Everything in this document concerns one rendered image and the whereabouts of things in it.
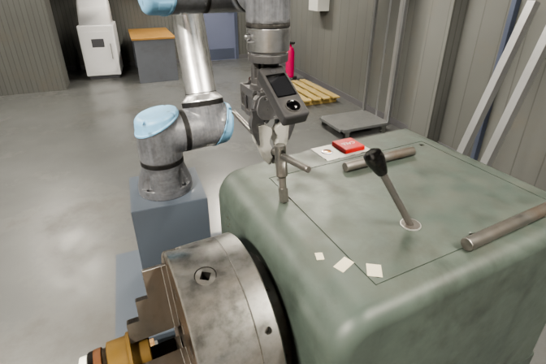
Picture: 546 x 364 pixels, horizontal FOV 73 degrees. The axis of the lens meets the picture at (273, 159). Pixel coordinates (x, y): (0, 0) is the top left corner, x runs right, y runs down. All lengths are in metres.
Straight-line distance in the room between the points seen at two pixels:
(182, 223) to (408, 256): 0.64
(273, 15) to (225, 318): 0.47
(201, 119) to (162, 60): 5.79
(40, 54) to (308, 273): 6.47
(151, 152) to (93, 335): 1.44
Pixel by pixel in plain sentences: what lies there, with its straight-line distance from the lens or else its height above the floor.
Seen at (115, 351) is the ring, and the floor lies 1.12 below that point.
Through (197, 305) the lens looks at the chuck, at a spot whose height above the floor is 1.22.
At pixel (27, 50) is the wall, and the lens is 6.87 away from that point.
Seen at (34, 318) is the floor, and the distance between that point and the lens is 2.51.
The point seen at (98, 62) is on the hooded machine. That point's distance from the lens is 7.34.
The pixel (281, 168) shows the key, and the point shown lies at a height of 1.33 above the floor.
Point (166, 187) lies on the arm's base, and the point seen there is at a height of 1.14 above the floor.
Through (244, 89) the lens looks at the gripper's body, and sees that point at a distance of 0.70.
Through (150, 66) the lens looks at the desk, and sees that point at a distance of 6.79.
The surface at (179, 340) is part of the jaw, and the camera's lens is 0.76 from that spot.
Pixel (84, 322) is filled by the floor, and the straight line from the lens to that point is 2.36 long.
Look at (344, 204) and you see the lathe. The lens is 0.72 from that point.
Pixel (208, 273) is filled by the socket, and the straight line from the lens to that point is 0.61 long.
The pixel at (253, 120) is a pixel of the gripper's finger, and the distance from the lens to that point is 0.66.
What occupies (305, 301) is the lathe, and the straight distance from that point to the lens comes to 0.57.
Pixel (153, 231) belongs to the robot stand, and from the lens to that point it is 1.07.
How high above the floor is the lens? 1.65
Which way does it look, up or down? 26 degrees down
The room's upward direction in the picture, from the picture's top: straight up
